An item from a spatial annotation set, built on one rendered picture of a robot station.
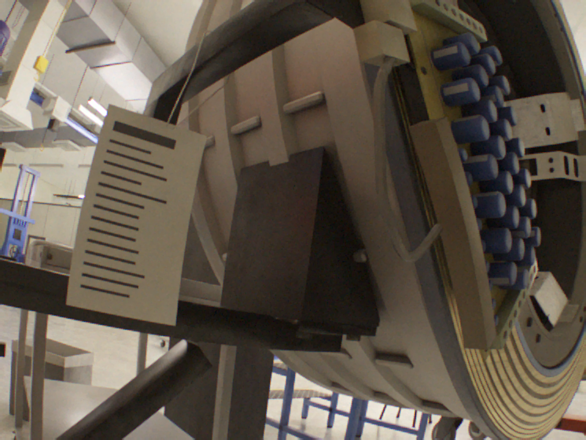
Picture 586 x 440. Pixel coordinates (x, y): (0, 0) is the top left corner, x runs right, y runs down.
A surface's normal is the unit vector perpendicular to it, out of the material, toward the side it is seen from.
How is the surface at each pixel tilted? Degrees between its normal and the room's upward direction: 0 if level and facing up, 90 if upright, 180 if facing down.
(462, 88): 105
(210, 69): 180
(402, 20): 90
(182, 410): 90
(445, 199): 127
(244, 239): 90
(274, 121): 114
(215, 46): 90
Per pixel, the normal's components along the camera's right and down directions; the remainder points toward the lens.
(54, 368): 0.03, -0.18
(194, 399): -0.64, -0.22
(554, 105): 0.15, 0.09
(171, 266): 0.65, -0.05
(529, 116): -0.71, 0.24
